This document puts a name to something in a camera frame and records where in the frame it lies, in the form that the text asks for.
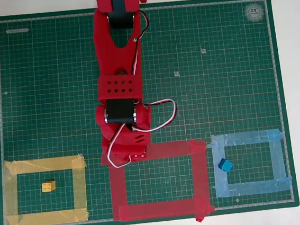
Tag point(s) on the red robot arm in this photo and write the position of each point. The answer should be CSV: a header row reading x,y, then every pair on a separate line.
x,y
107,55

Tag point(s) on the blue cube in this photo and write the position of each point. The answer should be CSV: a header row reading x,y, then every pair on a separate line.
x,y
225,165

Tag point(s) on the red tape square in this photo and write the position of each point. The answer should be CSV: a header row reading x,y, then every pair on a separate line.
x,y
118,187

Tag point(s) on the yellow tape square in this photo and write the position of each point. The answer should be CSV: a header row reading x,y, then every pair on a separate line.
x,y
43,165

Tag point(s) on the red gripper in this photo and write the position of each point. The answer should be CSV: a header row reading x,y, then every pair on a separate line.
x,y
122,155

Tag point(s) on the blue tape square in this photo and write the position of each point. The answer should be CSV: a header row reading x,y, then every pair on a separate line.
x,y
221,182

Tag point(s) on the yellow cube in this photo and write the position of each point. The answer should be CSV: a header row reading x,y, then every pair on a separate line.
x,y
48,186

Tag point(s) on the green cutting mat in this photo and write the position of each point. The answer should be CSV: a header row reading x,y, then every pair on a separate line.
x,y
58,100

